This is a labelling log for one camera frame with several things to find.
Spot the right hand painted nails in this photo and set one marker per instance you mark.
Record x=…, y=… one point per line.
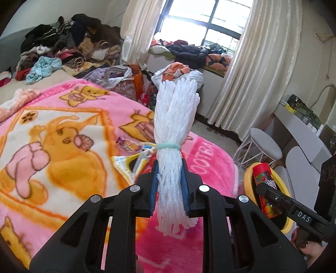
x=309, y=248

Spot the clothes pile on bed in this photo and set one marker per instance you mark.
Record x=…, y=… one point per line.
x=81, y=44

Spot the cream curtain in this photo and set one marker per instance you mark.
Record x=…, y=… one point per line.
x=260, y=69
x=137, y=30

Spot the window with dark frame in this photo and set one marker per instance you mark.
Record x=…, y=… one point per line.
x=202, y=23

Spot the orange bag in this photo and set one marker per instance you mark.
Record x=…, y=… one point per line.
x=137, y=80

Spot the dark green pouch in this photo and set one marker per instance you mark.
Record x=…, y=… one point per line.
x=304, y=113

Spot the red candy tube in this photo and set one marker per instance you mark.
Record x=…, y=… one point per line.
x=264, y=181

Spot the dinosaur print laundry basket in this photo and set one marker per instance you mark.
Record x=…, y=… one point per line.
x=149, y=98

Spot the arched vanity mirror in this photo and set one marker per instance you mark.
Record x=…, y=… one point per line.
x=325, y=97

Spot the left cream curtain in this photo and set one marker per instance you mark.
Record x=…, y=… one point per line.
x=137, y=30

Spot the dark clothes on windowsill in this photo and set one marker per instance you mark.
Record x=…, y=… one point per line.
x=213, y=57

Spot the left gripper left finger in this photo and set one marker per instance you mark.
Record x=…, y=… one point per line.
x=146, y=200

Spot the yellow snack wrapper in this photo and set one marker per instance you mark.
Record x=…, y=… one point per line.
x=130, y=167

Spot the pink cartoon blanket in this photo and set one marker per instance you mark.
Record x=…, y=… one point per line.
x=56, y=152

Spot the white foam net bundle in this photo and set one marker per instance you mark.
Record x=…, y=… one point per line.
x=174, y=115

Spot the white vanity desk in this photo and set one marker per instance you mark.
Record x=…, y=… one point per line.
x=313, y=148

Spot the floral pink bag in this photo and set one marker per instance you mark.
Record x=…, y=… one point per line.
x=126, y=88

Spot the round grey stool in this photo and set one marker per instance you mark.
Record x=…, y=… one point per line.
x=258, y=147

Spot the grey white clothes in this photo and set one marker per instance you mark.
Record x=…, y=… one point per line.
x=109, y=77

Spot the purple candy wrapper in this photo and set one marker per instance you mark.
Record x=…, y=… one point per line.
x=131, y=146

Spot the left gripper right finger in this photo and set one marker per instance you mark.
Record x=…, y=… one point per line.
x=193, y=192

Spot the light blue garment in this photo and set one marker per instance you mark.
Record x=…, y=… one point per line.
x=43, y=68

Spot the right cream curtain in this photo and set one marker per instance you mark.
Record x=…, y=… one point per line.
x=260, y=69

